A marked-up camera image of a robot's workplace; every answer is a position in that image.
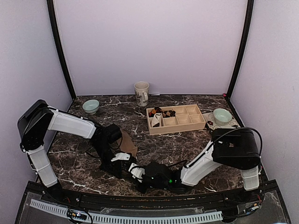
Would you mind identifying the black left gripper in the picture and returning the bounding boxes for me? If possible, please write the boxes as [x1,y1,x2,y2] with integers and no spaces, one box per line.
[92,141,122,179]

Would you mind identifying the beige ribbed sock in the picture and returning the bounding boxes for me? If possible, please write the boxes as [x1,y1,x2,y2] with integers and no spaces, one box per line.
[117,130,138,157]

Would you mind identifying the wooden compartment tray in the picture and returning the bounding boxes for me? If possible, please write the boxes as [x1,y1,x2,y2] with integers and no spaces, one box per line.
[146,105,206,135]

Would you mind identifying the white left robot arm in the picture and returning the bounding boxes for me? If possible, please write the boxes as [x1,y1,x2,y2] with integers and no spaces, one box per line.
[17,99,136,203]

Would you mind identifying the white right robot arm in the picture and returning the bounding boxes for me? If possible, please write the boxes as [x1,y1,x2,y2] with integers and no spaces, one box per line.
[128,127,263,203]

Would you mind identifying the teal striped ceramic bowl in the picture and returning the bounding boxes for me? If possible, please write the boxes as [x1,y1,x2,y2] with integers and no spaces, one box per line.
[82,99,100,114]

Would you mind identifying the rolled white ribbed sock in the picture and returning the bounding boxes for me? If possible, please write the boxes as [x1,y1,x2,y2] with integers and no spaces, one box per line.
[151,113,163,127]

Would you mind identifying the rolled red argyle sock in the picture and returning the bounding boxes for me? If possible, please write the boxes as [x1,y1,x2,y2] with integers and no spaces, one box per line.
[149,107,163,117]

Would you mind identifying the coral pattern ceramic mug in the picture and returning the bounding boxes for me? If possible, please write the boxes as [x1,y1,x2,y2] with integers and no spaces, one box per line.
[134,81,150,107]

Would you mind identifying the floral square plate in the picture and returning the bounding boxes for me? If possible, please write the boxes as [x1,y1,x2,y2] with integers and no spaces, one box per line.
[202,112,241,131]

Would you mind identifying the green circuit board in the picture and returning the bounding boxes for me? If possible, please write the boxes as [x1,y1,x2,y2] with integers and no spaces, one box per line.
[66,210,87,221]

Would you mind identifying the pale green bowl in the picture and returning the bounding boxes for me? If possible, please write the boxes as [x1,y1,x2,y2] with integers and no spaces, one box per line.
[213,108,233,126]

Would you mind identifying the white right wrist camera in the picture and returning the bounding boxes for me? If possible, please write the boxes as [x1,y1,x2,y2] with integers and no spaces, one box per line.
[128,163,145,182]

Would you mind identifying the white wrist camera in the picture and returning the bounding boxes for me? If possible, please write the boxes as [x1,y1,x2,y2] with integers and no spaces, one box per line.
[111,152,132,162]
[128,163,145,182]

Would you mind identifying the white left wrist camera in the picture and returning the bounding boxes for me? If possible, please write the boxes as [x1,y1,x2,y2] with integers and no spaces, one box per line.
[111,152,132,162]

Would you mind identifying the white slotted cable duct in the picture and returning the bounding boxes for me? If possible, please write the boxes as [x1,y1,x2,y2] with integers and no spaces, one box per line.
[29,199,223,224]

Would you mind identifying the black front table rail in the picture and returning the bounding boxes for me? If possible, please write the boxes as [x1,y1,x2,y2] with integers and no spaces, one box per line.
[25,181,278,210]

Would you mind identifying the black left corner post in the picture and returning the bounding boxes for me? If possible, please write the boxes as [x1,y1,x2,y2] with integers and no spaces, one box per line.
[46,0,77,101]

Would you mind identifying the black corner post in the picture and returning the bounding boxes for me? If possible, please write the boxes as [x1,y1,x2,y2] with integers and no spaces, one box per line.
[226,0,254,101]
[46,0,77,101]

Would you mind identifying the black right corner post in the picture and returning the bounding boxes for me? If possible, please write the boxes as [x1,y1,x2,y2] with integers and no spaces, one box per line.
[226,0,254,101]

